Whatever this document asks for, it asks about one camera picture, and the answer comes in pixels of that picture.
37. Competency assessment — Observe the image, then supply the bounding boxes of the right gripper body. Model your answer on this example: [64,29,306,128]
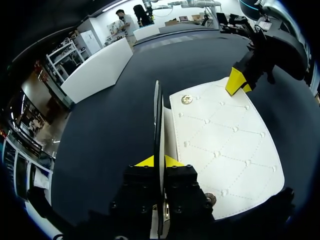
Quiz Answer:
[246,19,310,85]

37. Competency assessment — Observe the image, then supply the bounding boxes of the white quilted bag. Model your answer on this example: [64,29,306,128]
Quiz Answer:
[148,76,286,240]

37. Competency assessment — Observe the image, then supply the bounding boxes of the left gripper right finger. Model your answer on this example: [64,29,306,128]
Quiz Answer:
[163,154,216,222]

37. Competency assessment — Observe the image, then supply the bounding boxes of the large white block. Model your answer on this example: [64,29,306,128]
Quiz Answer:
[60,37,134,104]

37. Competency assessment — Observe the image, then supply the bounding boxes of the person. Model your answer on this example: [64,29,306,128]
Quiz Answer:
[115,9,138,47]

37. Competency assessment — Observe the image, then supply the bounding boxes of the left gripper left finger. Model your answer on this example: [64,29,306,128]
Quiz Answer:
[109,154,155,220]

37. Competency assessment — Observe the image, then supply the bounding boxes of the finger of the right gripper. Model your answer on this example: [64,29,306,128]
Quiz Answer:
[240,71,264,94]
[224,53,255,97]

